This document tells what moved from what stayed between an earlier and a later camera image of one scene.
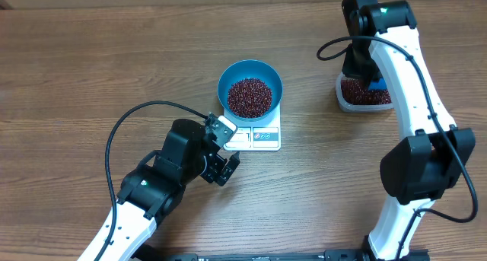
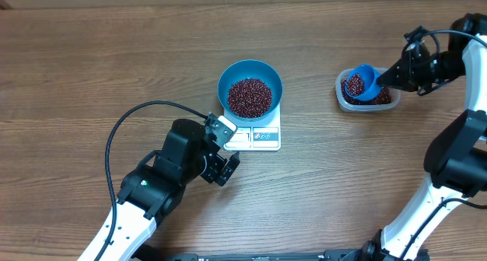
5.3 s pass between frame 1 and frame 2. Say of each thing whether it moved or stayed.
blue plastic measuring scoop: moved
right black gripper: moved
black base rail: stayed
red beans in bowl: stayed
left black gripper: stayed
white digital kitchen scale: stayed
